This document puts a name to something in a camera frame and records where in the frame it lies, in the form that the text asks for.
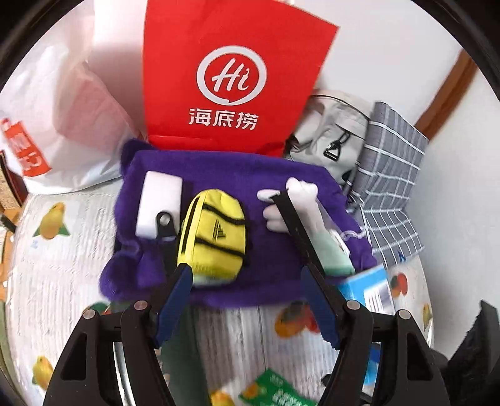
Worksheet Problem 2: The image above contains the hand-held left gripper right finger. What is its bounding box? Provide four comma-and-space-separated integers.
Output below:
300, 265, 452, 406

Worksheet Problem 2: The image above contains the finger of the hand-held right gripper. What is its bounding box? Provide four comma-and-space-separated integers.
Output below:
271, 191, 327, 284
156, 212, 180, 274

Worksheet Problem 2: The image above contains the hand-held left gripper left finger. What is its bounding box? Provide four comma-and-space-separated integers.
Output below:
42, 265, 194, 406

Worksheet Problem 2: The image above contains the white sponge block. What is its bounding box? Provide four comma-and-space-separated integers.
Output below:
135, 171, 183, 239

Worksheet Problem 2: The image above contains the white plush rabbit toy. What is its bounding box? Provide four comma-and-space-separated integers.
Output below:
257, 177, 356, 276

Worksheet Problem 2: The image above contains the yellow pouch with black straps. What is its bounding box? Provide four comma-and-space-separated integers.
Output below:
177, 189, 248, 281

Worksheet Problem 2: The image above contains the purple plush towel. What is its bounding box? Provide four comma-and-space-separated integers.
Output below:
97, 138, 378, 309

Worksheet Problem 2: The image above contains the clear plastic bag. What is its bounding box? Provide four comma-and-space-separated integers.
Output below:
318, 203, 370, 254

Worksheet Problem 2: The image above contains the blue tissue box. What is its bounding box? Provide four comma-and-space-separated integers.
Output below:
338, 265, 394, 395

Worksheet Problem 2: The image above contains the green snack packet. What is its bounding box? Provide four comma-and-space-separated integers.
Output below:
238, 369, 322, 406

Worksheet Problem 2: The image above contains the fruit print tablecloth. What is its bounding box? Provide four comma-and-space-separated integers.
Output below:
0, 183, 435, 406

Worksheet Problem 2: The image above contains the grey checked cloth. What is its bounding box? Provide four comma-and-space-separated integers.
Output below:
347, 101, 430, 267

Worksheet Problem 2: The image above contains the beige backpack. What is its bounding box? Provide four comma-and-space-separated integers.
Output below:
283, 89, 372, 189

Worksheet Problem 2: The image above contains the white plastic shopping bag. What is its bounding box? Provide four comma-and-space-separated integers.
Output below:
0, 0, 150, 196

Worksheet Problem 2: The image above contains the dark cloth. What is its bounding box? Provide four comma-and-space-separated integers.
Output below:
437, 300, 500, 406

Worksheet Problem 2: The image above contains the red paper bag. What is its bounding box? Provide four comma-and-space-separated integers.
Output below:
142, 0, 340, 159

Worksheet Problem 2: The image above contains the brown wooden door frame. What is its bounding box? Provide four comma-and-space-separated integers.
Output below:
414, 50, 478, 141

